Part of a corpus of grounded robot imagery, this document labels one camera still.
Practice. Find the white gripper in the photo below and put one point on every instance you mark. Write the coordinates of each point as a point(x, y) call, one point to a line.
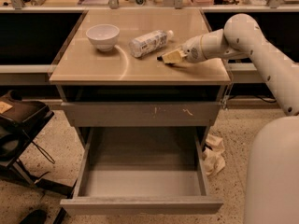
point(192, 50)

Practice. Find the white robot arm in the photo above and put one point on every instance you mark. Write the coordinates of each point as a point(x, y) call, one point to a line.
point(272, 188)

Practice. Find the grey drawer cabinet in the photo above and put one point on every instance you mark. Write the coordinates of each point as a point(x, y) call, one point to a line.
point(84, 65)

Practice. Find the grey top drawer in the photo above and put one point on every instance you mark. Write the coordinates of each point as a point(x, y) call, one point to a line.
point(108, 107)

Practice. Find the open grey middle drawer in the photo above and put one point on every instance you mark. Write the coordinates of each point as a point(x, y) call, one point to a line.
point(146, 170)

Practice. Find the clear plastic water bottle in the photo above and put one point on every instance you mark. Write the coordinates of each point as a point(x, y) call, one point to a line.
point(149, 42)

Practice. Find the white ceramic bowl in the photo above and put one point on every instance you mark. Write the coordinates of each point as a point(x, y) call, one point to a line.
point(103, 36)

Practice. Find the crumpled beige cloth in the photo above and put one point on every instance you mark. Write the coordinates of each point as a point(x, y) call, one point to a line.
point(212, 155)

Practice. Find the black chair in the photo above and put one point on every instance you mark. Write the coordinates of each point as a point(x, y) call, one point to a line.
point(20, 122)

